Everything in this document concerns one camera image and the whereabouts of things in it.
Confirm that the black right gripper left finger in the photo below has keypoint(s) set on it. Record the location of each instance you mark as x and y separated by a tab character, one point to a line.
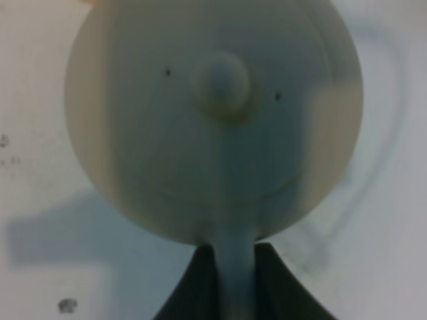
196	295

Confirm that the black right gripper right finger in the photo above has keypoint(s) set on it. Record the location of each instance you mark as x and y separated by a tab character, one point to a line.
276	293

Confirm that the beige teapot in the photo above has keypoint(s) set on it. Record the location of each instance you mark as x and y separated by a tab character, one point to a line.
215	122

